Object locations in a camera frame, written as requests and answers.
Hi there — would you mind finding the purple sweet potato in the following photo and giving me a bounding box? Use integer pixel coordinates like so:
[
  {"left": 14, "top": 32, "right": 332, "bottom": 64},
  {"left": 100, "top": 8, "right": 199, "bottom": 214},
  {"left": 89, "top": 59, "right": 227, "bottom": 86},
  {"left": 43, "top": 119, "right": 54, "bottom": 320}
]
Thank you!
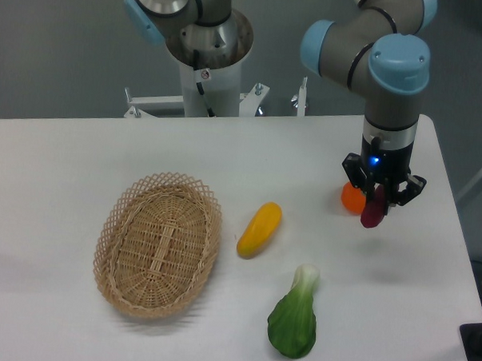
[{"left": 361, "top": 185, "right": 386, "bottom": 228}]

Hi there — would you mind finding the black cable on pedestal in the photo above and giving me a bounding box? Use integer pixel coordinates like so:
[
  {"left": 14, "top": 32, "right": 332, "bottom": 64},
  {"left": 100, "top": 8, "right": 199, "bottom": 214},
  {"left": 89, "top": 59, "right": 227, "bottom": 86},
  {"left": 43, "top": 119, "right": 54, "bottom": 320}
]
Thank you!
[{"left": 189, "top": 49, "right": 220, "bottom": 119}]

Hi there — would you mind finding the green bok choy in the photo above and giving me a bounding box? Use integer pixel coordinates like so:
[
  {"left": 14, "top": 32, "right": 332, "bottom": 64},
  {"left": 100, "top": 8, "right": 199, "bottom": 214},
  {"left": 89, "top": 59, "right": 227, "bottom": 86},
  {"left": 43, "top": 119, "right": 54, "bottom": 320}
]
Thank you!
[{"left": 267, "top": 264, "right": 320, "bottom": 359}]

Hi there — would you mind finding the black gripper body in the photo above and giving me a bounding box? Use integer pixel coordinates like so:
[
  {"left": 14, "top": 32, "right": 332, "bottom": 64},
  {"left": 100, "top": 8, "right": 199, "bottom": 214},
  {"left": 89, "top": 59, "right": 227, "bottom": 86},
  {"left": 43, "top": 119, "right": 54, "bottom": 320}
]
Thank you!
[{"left": 359, "top": 118, "right": 418, "bottom": 192}]

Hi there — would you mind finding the black device at table edge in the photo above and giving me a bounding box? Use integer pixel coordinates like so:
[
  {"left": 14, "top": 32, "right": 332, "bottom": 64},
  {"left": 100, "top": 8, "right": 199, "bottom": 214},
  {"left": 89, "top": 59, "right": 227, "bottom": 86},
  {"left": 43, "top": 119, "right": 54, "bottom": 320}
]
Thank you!
[{"left": 460, "top": 323, "right": 482, "bottom": 361}]

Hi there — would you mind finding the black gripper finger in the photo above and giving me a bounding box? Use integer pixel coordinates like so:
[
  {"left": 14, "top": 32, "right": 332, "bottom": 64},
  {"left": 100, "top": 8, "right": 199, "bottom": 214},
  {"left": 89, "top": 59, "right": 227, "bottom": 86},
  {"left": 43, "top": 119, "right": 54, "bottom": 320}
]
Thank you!
[
  {"left": 384, "top": 173, "right": 427, "bottom": 216},
  {"left": 341, "top": 153, "right": 376, "bottom": 202}
]

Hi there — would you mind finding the orange fruit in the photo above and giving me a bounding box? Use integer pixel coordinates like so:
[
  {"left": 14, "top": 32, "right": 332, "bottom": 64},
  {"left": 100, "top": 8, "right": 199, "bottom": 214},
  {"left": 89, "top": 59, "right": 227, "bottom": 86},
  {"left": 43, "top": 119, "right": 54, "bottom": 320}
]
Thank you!
[{"left": 341, "top": 182, "right": 366, "bottom": 215}]

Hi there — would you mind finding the yellow mango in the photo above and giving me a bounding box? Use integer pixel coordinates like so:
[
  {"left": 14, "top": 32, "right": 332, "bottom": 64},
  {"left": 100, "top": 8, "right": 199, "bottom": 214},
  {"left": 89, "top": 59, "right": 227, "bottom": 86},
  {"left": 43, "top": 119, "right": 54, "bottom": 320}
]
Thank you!
[{"left": 237, "top": 202, "right": 283, "bottom": 258}]

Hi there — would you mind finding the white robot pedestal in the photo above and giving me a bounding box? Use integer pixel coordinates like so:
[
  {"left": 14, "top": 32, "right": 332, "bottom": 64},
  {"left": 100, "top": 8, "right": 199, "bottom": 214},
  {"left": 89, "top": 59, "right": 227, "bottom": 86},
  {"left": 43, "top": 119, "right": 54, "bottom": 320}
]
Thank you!
[{"left": 166, "top": 9, "right": 254, "bottom": 103}]

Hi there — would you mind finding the white metal base frame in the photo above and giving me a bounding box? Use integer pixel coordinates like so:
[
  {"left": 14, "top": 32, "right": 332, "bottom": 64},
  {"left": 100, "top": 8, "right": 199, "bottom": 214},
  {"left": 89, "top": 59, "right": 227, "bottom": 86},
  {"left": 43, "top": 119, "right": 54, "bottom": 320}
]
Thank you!
[{"left": 122, "top": 69, "right": 312, "bottom": 126}]

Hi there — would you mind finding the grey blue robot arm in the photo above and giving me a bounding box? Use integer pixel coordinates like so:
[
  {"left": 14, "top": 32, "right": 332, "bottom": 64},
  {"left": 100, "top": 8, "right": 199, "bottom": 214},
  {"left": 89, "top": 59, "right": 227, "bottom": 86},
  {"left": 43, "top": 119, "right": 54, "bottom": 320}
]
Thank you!
[{"left": 124, "top": 0, "right": 437, "bottom": 216}]

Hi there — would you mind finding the woven wicker basket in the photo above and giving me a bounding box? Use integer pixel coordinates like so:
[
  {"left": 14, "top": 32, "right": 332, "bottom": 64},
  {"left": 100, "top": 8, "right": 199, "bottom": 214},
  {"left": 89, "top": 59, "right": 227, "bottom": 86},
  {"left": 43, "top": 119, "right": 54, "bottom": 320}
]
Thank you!
[{"left": 93, "top": 173, "right": 222, "bottom": 319}]

